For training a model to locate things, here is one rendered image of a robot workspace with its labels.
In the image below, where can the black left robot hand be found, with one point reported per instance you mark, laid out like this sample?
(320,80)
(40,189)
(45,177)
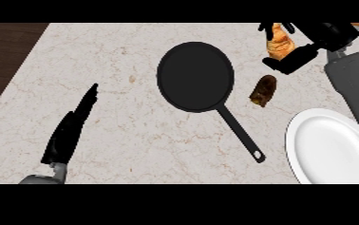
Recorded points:
(70,130)

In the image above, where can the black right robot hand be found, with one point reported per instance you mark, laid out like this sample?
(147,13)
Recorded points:
(299,56)

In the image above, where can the golden croissant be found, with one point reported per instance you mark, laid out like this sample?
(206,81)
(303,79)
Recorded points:
(280,43)

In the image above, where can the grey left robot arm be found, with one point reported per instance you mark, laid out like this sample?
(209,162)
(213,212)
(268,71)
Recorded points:
(52,175)

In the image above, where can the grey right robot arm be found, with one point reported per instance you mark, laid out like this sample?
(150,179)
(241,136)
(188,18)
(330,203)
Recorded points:
(345,77)

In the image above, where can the black frying pan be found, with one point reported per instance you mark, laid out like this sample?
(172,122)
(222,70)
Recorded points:
(198,80)

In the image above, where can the white plate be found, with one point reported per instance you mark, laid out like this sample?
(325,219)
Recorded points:
(325,146)

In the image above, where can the dark brown pastry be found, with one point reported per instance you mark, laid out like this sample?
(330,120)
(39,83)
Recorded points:
(263,90)

